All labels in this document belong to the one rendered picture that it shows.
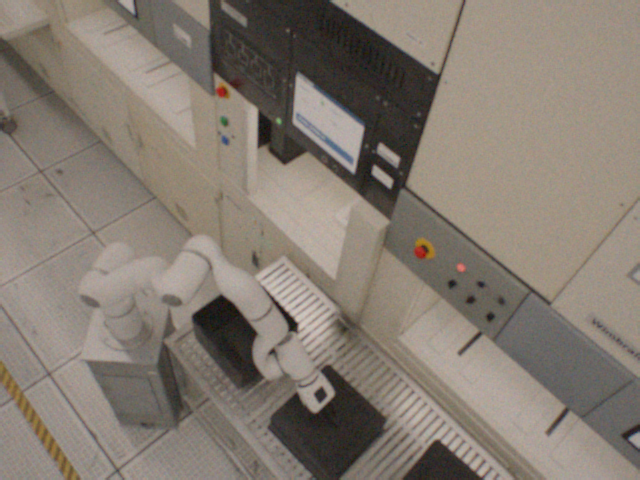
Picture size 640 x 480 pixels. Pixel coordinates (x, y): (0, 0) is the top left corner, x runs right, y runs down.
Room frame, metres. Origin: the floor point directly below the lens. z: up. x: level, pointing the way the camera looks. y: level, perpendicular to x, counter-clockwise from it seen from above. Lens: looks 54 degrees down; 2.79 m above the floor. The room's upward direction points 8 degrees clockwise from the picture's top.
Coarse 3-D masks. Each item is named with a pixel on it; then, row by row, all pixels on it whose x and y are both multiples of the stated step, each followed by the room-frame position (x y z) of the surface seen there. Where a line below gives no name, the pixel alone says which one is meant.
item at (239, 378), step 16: (208, 304) 1.00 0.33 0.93; (224, 304) 1.05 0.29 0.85; (192, 320) 0.93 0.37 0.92; (208, 320) 0.99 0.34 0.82; (224, 320) 1.01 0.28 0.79; (240, 320) 1.03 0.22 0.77; (288, 320) 1.00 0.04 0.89; (208, 336) 0.87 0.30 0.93; (224, 336) 0.96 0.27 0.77; (240, 336) 0.97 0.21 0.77; (208, 352) 0.88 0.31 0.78; (224, 352) 0.89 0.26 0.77; (240, 352) 0.90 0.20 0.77; (272, 352) 0.87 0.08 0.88; (224, 368) 0.82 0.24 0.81; (240, 368) 0.84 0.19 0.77; (256, 368) 0.82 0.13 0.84; (240, 384) 0.77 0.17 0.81
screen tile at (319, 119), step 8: (304, 88) 1.38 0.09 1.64; (304, 96) 1.38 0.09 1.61; (312, 96) 1.35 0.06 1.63; (304, 104) 1.37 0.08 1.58; (320, 104) 1.33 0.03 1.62; (304, 112) 1.37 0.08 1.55; (312, 112) 1.35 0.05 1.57; (320, 112) 1.33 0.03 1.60; (312, 120) 1.35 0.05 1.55; (320, 120) 1.33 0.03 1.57
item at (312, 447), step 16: (336, 384) 0.80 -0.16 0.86; (288, 400) 0.72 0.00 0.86; (336, 400) 0.74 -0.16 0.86; (352, 400) 0.75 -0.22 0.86; (272, 416) 0.65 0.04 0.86; (288, 416) 0.66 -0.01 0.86; (304, 416) 0.67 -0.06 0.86; (336, 416) 0.68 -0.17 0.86; (352, 416) 0.69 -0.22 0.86; (368, 416) 0.70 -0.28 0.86; (272, 432) 0.63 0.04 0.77; (288, 432) 0.61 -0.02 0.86; (304, 432) 0.62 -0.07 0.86; (320, 432) 0.62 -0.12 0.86; (336, 432) 0.63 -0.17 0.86; (352, 432) 0.64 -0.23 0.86; (368, 432) 0.65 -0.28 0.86; (288, 448) 0.58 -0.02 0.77; (304, 448) 0.57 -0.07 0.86; (320, 448) 0.57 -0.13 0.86; (336, 448) 0.58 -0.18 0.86; (352, 448) 0.59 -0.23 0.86; (304, 464) 0.54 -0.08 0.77; (320, 464) 0.52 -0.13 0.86; (336, 464) 0.53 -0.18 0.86
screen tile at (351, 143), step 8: (336, 112) 1.29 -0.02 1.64; (328, 120) 1.31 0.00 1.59; (336, 120) 1.29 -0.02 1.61; (344, 120) 1.27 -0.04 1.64; (328, 128) 1.30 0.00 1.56; (360, 128) 1.23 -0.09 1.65; (336, 136) 1.28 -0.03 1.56; (344, 136) 1.26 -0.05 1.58; (352, 136) 1.24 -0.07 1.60; (344, 144) 1.26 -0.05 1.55; (352, 144) 1.24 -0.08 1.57; (352, 152) 1.24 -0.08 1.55
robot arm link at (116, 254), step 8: (112, 248) 1.01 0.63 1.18; (120, 248) 1.02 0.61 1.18; (128, 248) 1.03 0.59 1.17; (104, 256) 0.98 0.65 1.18; (112, 256) 0.98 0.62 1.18; (120, 256) 0.99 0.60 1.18; (128, 256) 1.00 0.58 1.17; (136, 256) 1.02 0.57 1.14; (96, 264) 0.95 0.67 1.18; (104, 264) 0.95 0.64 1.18; (112, 264) 0.95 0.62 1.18; (120, 264) 0.96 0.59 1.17; (120, 304) 0.90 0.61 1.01; (128, 304) 0.92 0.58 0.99; (104, 312) 0.89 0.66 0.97; (112, 312) 0.88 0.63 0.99; (120, 312) 0.89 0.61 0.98; (128, 312) 0.91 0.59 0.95
